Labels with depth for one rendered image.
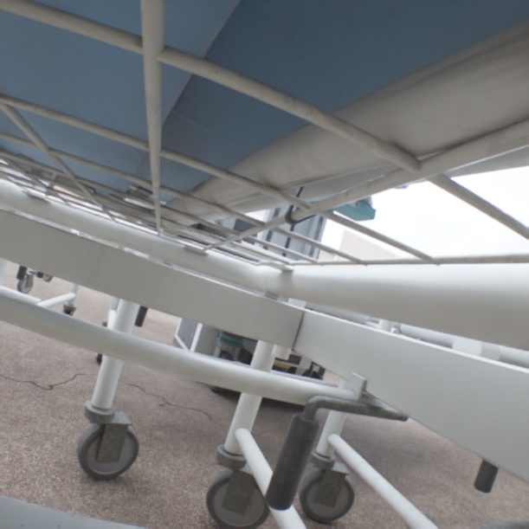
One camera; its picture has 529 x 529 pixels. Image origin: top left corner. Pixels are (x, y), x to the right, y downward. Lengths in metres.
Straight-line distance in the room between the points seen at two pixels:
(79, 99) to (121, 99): 0.04
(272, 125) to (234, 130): 0.03
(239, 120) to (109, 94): 0.07
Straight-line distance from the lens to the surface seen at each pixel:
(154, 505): 0.78
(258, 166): 0.16
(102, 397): 0.71
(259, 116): 0.20
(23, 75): 0.23
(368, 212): 1.89
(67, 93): 0.21
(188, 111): 0.23
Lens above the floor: 0.45
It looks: 5 degrees up
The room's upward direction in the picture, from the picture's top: 17 degrees clockwise
